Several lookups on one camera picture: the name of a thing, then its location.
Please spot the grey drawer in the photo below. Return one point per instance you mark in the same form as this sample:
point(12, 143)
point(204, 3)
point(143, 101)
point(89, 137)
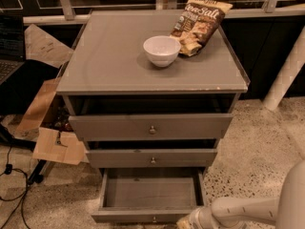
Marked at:
point(152, 195)
point(111, 127)
point(144, 158)

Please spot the black laptop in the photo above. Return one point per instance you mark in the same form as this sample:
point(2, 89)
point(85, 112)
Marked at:
point(12, 45)

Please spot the sea salt chip bag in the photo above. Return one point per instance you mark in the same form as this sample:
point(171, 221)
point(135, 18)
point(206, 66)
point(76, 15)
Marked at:
point(197, 23)

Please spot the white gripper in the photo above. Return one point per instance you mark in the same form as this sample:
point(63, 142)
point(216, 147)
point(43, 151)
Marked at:
point(196, 219)

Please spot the white diagonal pole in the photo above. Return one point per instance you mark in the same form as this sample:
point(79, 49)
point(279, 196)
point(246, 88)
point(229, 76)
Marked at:
point(287, 74)

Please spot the grey top drawer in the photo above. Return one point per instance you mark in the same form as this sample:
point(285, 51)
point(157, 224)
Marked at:
point(111, 127)

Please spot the white bowl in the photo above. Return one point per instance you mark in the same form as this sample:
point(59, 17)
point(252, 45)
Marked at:
point(161, 50)

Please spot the grey bottom drawer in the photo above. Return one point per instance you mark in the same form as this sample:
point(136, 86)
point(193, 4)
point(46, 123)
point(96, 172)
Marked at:
point(152, 195)

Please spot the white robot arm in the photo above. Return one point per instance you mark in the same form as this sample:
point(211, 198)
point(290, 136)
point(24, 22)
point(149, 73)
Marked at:
point(285, 212)

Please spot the grey middle drawer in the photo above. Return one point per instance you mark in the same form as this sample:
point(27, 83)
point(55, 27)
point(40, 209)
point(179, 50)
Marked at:
point(144, 158)

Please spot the metal railing frame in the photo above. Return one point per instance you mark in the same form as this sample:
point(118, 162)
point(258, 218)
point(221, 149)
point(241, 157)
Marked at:
point(66, 4)

